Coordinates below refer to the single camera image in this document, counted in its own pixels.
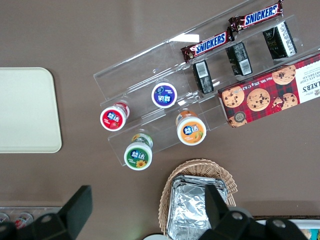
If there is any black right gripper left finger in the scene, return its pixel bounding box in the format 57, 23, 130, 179
0, 184, 94, 240

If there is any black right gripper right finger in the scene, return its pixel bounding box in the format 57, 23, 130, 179
199, 184, 309, 240

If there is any light wicker basket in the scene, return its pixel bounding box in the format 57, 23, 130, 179
158, 158, 237, 237

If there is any cream plastic tray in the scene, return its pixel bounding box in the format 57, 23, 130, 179
0, 66, 63, 154

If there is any grey cylindrical gripper attachment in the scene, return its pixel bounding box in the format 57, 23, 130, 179
226, 206, 253, 222

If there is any stack of foil containers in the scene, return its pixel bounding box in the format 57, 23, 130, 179
166, 174, 229, 240

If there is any clear acrylic bottle rack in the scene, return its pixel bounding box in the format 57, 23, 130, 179
0, 206, 62, 230

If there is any orange lid gum jar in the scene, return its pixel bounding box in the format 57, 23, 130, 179
175, 110, 207, 146

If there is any green lid gum jar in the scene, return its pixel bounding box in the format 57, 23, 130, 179
123, 133, 154, 171

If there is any red lid gum jar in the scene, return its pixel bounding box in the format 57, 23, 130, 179
99, 101, 130, 132

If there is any blue lid gum jar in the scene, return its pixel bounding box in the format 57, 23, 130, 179
151, 81, 178, 109

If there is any red Walkers cookie box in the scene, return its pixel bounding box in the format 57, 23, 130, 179
217, 52, 320, 129

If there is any small black snack box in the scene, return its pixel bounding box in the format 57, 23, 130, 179
192, 59, 215, 95
262, 21, 298, 60
225, 41, 253, 77

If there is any clear acrylic stepped display stand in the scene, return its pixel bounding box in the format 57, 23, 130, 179
93, 0, 320, 168

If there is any Snickers chocolate bar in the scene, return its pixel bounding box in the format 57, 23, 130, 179
180, 30, 235, 63
228, 0, 285, 33

